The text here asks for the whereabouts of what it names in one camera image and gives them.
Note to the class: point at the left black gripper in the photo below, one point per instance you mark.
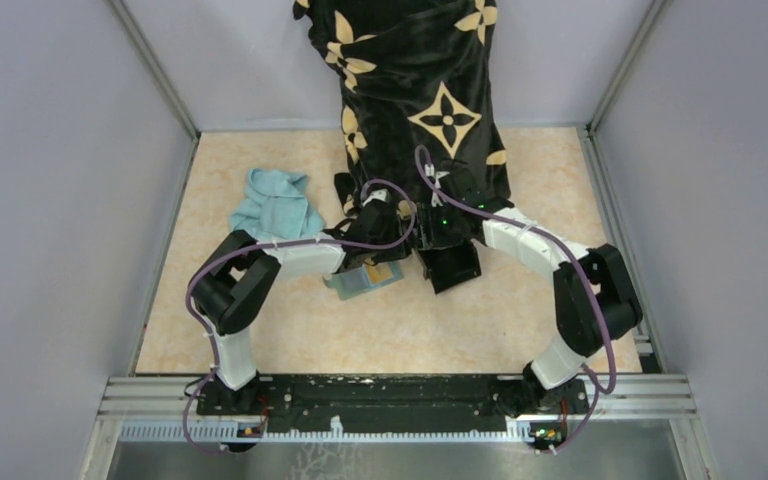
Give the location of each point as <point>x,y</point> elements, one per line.
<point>399,251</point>

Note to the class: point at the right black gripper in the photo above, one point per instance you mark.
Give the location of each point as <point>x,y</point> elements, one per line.
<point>429,235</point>

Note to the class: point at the orange credit card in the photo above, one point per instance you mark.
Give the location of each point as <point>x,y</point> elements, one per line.
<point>379,274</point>

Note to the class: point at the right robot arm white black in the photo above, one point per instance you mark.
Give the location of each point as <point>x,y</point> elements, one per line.
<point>594,299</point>

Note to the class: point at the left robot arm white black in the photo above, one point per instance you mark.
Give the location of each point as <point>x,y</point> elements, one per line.
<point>227,293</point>

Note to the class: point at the black card tray box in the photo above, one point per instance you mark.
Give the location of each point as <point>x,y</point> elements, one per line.
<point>449,267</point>

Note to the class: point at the light blue cloth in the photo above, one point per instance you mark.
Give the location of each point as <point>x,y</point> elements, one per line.
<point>275,205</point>

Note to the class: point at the black beige flower-patterned blanket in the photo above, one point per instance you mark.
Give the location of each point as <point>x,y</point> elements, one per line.
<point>410,73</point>

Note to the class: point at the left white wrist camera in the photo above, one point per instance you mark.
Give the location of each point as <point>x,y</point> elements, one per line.
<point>382,195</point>

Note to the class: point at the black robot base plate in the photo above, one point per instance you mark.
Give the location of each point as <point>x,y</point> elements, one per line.
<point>389,403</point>

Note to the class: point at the white slotted cable duct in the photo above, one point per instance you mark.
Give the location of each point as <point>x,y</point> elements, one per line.
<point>234,432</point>

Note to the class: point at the aluminium frame rail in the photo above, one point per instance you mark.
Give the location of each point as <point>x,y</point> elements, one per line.
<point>635,396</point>

